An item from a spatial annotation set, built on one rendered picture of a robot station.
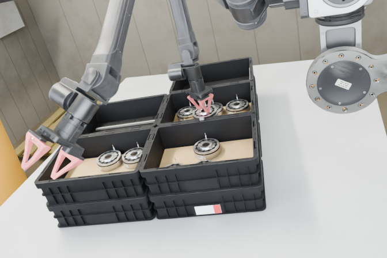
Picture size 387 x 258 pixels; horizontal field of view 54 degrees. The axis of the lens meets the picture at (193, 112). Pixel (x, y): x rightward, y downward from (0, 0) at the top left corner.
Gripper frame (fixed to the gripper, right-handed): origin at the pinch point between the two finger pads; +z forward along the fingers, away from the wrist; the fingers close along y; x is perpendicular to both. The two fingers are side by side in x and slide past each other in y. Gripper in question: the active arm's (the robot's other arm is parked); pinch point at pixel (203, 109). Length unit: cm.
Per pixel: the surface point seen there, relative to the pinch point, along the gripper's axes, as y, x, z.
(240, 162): 37.6, -15.8, 1.6
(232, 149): 18.6, -4.0, 10.7
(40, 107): -312, -10, 72
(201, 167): 28.7, -24.8, 1.4
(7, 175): -148, -74, 52
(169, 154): -0.7, -20.8, 9.9
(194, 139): 3.5, -9.8, 7.7
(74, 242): -3, -66, 22
